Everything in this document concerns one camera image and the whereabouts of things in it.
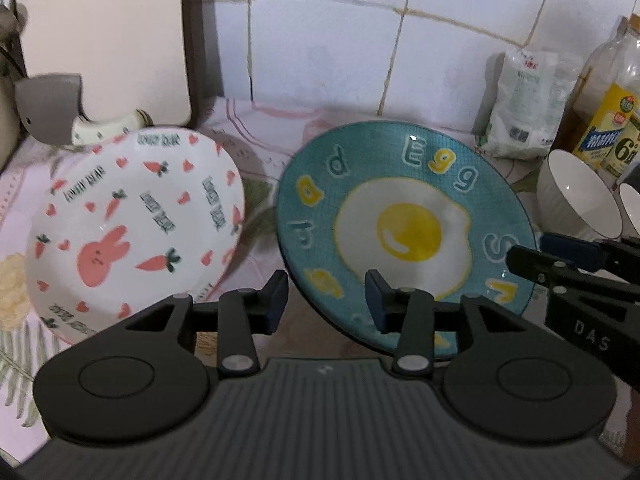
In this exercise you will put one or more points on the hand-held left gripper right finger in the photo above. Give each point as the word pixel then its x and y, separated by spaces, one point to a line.
pixel 376 305

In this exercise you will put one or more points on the white vinegar bottle yellow cap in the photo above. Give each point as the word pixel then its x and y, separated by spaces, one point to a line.
pixel 627 155

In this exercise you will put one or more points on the clear salt bag red print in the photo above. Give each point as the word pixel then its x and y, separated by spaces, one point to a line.
pixel 525 105

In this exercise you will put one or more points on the white rabbit carrot print plate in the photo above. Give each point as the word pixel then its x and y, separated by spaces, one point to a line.
pixel 150 220

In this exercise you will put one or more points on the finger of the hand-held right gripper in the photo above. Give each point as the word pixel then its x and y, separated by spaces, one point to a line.
pixel 570 251
pixel 540 264

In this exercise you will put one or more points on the white cutting board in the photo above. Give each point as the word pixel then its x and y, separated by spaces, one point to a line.
pixel 125 35

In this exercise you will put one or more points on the teal fried egg print plate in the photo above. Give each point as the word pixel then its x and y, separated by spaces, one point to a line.
pixel 320 160

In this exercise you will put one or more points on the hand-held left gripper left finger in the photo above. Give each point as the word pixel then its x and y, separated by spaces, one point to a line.
pixel 276 305

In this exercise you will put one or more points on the white bowl with black rim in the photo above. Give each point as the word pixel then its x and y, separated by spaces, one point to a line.
pixel 575 195
pixel 631 210

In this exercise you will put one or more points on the cooking wine bottle brown liquid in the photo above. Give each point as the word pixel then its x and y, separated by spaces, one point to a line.
pixel 595 95

